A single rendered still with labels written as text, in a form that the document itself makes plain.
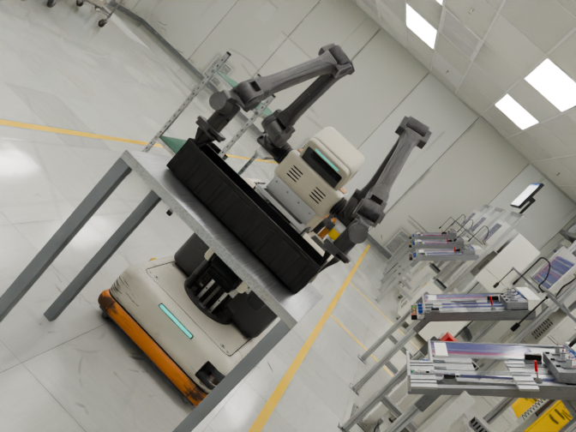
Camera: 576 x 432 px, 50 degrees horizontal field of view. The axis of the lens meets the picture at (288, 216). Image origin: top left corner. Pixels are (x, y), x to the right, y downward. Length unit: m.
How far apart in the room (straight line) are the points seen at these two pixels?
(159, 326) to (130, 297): 0.17
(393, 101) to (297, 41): 2.12
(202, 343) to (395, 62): 9.69
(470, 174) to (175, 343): 9.51
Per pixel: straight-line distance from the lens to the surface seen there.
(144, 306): 2.62
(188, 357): 2.59
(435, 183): 11.62
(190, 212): 1.80
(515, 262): 7.65
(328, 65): 2.16
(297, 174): 2.45
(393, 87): 11.74
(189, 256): 2.87
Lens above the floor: 1.28
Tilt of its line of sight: 10 degrees down
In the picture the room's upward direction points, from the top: 43 degrees clockwise
